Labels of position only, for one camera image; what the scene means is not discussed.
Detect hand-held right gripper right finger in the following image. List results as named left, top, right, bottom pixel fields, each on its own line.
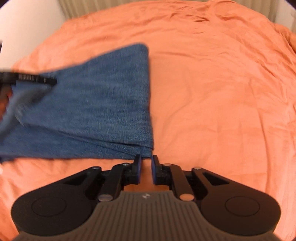
left=151, top=155, right=230, bottom=202

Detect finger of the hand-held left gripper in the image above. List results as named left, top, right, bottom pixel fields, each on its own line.
left=0, top=72, right=57, bottom=86

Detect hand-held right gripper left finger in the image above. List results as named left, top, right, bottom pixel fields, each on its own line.
left=62, top=155, right=142, bottom=202

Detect blue denim pants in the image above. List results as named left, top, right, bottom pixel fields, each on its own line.
left=0, top=43, right=155, bottom=163

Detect person's left hand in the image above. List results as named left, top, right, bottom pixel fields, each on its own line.
left=0, top=89, right=13, bottom=117

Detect beige pleated curtain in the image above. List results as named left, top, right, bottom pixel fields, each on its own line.
left=57, top=0, right=280, bottom=25

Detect orange bed sheet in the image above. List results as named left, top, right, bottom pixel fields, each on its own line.
left=0, top=0, right=296, bottom=241

